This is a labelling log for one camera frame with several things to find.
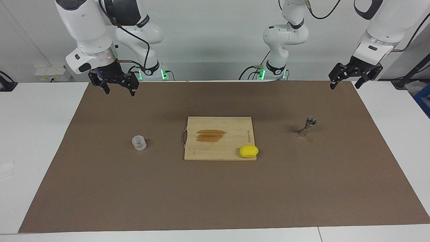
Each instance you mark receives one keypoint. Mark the white wall socket strip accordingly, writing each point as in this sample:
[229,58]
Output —
[50,72]

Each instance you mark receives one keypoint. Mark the white tape patch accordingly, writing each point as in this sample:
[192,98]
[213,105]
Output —
[6,169]

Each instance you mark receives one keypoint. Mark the brown table mat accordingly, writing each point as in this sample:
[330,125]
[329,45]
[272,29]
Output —
[100,188]

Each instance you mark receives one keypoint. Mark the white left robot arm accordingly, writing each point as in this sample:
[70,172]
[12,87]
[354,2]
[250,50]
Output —
[285,33]

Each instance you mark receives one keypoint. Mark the yellow lemon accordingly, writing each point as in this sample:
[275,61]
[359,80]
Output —
[248,151]

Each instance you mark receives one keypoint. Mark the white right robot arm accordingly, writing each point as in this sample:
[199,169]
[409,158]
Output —
[87,27]

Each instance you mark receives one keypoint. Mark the metal jigger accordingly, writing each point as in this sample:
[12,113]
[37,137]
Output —
[310,121]

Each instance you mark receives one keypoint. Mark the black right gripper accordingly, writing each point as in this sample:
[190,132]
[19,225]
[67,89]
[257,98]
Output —
[109,73]

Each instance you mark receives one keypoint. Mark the wooden cutting board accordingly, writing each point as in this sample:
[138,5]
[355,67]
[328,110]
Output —
[215,151]

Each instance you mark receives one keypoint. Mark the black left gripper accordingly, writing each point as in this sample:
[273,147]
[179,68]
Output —
[361,66]

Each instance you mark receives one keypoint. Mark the black clamp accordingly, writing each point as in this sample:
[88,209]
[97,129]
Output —
[6,85]

